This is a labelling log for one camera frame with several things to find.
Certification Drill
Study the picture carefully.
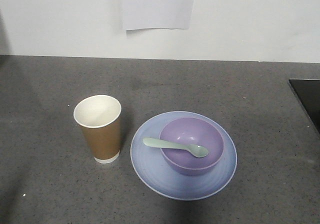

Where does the purple plastic bowl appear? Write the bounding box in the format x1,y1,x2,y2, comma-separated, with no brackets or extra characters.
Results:
159,117,225,176

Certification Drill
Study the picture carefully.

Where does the white paper sheet on wall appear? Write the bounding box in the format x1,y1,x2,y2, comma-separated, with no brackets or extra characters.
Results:
121,0,194,31

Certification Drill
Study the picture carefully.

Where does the light blue plate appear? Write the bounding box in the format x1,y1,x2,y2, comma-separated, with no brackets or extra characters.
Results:
130,111,237,201

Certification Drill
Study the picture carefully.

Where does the pale green plastic spoon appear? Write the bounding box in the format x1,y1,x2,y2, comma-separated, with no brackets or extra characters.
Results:
142,137,209,158

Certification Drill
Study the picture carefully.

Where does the brown paper cup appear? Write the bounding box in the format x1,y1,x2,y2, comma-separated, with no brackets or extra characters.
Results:
73,94,122,164

